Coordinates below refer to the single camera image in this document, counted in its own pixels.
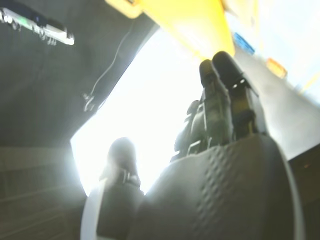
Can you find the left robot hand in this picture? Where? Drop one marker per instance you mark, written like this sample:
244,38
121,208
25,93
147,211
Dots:
212,195

